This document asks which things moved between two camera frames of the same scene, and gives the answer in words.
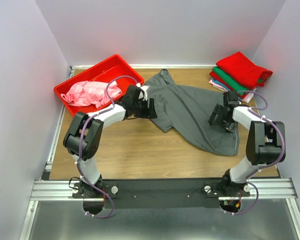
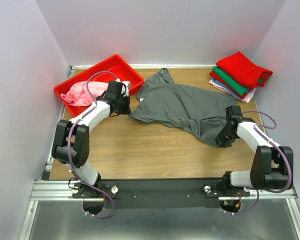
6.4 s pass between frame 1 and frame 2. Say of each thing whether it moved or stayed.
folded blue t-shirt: stayed
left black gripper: moved
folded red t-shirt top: stayed
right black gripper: moved
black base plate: stayed
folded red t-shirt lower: stayed
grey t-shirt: moved
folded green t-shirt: stayed
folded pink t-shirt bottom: stayed
